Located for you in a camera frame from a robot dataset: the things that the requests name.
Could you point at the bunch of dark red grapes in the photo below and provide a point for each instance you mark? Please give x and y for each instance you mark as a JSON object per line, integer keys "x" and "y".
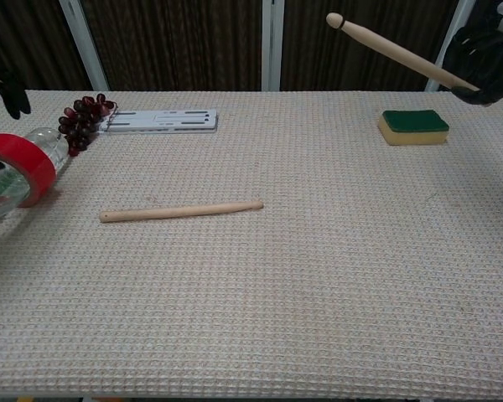
{"x": 81, "y": 121}

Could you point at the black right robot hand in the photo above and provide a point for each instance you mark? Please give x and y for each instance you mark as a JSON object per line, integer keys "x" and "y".
{"x": 490, "y": 63}

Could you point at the white frame post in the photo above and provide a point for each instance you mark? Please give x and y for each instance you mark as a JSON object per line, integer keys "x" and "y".
{"x": 84, "y": 44}
{"x": 448, "y": 44}
{"x": 272, "y": 44}

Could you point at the yellow sponge with green pad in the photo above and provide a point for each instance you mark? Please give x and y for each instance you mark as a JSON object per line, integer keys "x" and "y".
{"x": 413, "y": 127}

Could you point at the clear plastic bottle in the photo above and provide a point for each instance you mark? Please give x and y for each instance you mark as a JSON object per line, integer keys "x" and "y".
{"x": 2, "y": 184}

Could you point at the white flat plastic holder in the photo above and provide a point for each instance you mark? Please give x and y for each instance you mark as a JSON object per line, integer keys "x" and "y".
{"x": 163, "y": 121}

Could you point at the plain wooden drumstick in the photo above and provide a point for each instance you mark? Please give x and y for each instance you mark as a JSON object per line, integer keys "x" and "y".
{"x": 180, "y": 211}

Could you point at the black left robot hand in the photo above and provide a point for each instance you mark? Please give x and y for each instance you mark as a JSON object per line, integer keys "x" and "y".
{"x": 12, "y": 94}

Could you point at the beige waffle-weave tablecloth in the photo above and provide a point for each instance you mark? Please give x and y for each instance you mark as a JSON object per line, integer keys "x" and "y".
{"x": 251, "y": 272}

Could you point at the red tape roll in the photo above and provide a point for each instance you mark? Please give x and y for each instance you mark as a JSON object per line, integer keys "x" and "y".
{"x": 33, "y": 161}

